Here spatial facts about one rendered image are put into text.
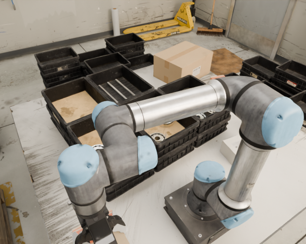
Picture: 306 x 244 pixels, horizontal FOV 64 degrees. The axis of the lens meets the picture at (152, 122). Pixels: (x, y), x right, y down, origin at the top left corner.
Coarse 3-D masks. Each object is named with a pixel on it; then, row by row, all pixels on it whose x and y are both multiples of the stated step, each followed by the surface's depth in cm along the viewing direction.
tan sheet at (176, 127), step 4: (176, 124) 146; (180, 124) 146; (148, 128) 143; (152, 128) 143; (156, 128) 143; (160, 128) 143; (164, 128) 143; (168, 128) 143; (172, 128) 143; (176, 128) 143; (180, 128) 143; (184, 128) 143; (148, 132) 140; (152, 132) 140; (160, 132) 141; (164, 132) 141; (168, 132) 141; (172, 132) 141; (176, 132) 141; (168, 136) 138
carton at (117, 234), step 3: (108, 210) 73; (111, 210) 73; (111, 213) 72; (75, 228) 69; (78, 228) 69; (81, 228) 69; (75, 231) 68; (78, 231) 68; (117, 231) 68; (114, 234) 67; (117, 234) 67; (120, 234) 67; (123, 234) 68; (117, 237) 67; (120, 237) 67; (123, 237) 67; (126, 237) 67; (117, 240) 66; (120, 240) 66; (123, 240) 66; (126, 240) 66; (90, 243) 66; (93, 243) 66; (117, 243) 66; (120, 243) 66; (123, 243) 66; (126, 243) 66; (129, 243) 66
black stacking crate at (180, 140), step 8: (144, 96) 152; (152, 96) 156; (184, 120) 142; (192, 120) 136; (184, 136) 132; (192, 136) 138; (168, 144) 127; (176, 144) 132; (160, 152) 127; (168, 152) 130
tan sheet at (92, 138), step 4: (92, 132) 140; (96, 132) 140; (84, 136) 137; (88, 136) 137; (92, 136) 137; (96, 136) 138; (80, 140) 135; (84, 140) 135; (88, 140) 135; (92, 140) 135; (96, 140) 135; (100, 140) 135; (88, 144) 133; (92, 144) 133; (96, 144) 133
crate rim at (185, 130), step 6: (156, 90) 155; (138, 96) 149; (126, 102) 145; (198, 120) 134; (192, 126) 130; (144, 132) 126; (180, 132) 126; (186, 132) 129; (168, 138) 123; (174, 138) 125; (156, 144) 120; (162, 144) 121
